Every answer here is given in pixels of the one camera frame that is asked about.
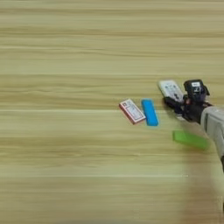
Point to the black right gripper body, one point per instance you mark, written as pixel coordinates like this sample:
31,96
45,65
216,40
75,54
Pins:
194,110

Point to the blue rectangular block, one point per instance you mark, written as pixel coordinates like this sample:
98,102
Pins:
150,112

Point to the red and white card box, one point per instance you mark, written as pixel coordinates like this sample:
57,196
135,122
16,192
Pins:
131,111

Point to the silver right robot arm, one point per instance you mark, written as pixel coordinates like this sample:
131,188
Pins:
214,125

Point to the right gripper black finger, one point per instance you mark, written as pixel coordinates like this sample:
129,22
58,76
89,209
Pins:
174,105

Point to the white remote control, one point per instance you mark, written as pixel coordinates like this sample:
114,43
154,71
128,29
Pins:
170,89

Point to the green rectangular block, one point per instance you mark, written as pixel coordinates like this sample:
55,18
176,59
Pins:
191,140

